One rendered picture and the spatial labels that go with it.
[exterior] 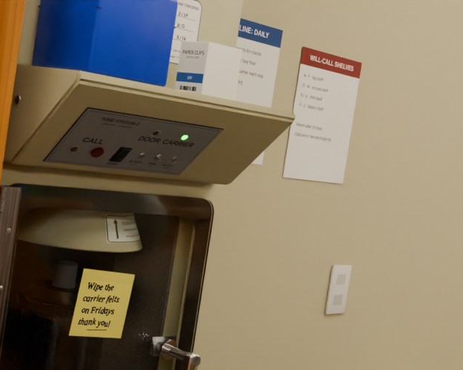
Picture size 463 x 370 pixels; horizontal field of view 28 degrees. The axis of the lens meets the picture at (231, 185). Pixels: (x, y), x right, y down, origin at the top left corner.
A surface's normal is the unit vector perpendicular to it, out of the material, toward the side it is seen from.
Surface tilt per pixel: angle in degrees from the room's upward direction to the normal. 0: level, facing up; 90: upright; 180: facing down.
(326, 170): 90
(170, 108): 135
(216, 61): 90
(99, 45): 90
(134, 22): 90
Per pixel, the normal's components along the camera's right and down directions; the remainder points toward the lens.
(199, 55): -0.75, -0.08
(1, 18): 0.72, 0.14
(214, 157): 0.39, 0.80
